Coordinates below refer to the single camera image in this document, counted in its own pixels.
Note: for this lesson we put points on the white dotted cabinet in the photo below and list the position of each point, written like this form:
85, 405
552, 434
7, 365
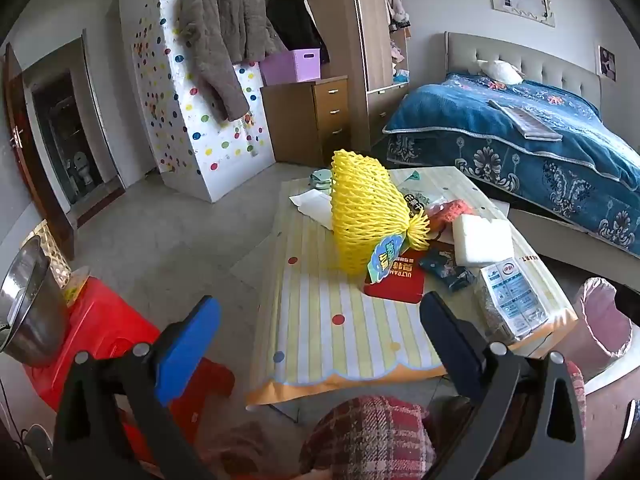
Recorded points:
220, 160

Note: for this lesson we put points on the blue floral blanket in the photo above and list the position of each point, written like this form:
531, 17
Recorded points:
500, 130

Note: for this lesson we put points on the blue snack packet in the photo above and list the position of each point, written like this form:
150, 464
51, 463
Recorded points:
445, 267

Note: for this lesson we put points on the silver white milk packet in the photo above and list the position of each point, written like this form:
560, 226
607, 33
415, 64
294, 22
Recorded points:
510, 300

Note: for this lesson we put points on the wooden drawer cabinet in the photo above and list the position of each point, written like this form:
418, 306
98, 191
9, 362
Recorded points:
300, 120

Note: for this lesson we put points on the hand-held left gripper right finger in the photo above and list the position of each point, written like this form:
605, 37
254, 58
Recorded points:
450, 340

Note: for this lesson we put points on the trash bin with pink liner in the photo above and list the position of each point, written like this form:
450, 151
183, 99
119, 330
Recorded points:
600, 330

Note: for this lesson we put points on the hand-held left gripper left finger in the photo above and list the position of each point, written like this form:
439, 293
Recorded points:
187, 345

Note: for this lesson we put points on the person's plaid pants leg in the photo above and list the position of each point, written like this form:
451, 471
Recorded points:
370, 435

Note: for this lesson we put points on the small wall photo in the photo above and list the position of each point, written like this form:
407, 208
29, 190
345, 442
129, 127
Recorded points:
606, 62

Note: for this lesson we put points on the steel bowl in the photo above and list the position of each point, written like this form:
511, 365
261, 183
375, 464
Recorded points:
35, 320

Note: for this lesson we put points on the brown padded jacket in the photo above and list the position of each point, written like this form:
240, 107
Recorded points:
215, 35

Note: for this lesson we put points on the white toilet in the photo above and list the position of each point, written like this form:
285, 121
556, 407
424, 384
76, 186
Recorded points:
82, 167

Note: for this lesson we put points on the black coat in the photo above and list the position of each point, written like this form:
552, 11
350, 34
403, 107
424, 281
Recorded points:
290, 15

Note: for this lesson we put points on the green round tin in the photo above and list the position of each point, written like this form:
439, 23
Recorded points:
320, 179

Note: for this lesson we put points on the pink clothes in wardrobe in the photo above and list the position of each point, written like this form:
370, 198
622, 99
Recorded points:
395, 0

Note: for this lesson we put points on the beige upholstered bed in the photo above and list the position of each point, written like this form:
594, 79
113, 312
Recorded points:
550, 67

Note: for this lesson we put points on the yellow foam fruit net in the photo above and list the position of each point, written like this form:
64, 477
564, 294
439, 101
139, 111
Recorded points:
360, 200

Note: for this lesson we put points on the orange foam fruit net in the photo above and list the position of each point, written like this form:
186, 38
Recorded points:
447, 211

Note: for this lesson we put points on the clear plastic bag green print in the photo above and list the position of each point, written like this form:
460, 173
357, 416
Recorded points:
415, 195

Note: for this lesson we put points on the red flat packet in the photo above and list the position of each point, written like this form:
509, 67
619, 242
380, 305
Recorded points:
400, 285

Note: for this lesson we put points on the white paper sheet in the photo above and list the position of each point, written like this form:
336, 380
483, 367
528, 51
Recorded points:
315, 205

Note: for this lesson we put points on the purple storage box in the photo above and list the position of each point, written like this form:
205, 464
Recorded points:
290, 67

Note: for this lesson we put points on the yellow striped tablecloth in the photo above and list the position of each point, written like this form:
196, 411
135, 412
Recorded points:
325, 320

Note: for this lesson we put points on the white foam block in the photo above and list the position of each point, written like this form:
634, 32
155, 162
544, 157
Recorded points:
482, 240

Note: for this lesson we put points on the white pillow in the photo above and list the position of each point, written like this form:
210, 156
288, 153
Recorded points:
500, 70

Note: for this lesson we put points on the wooden wardrobe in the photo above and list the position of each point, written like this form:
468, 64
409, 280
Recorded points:
367, 35

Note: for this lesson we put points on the brown door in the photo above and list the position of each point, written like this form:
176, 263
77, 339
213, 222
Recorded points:
35, 160

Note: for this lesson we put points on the gold patterned box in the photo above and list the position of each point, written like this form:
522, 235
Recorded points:
52, 255

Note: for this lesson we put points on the red plastic stool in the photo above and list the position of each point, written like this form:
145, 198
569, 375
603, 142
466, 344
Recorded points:
110, 320

